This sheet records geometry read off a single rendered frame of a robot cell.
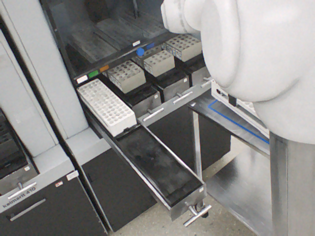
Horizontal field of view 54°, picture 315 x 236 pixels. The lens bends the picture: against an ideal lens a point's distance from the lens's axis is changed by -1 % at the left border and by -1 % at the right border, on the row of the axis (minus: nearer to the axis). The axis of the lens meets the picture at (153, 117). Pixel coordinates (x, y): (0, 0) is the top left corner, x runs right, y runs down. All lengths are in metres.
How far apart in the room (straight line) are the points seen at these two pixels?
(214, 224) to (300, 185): 1.44
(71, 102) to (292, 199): 0.94
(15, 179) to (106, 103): 0.41
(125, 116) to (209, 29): 0.83
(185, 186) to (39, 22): 0.66
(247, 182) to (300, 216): 1.21
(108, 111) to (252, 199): 0.80
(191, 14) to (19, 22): 0.51
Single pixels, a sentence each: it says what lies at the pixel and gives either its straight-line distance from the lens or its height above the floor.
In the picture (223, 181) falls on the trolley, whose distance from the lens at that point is 1.60.
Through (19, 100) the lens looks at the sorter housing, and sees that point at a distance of 1.13.
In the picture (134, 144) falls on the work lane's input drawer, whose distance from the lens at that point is 1.09.
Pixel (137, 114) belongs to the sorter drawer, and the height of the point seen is 0.76.
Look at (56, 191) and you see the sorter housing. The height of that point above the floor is 0.61.
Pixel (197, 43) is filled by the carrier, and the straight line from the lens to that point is 1.41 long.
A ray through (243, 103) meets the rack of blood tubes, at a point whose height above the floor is 0.91.
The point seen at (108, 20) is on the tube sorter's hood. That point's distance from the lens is 1.12.
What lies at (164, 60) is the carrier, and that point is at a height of 0.88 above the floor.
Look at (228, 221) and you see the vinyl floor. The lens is 1.81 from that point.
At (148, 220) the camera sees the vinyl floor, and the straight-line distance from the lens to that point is 1.84.
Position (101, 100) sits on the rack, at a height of 0.87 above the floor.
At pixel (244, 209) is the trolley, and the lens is 1.52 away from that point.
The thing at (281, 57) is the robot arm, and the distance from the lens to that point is 0.26.
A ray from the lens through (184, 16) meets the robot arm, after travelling 0.79.
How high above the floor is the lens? 1.59
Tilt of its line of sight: 43 degrees down
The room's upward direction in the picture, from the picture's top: 11 degrees counter-clockwise
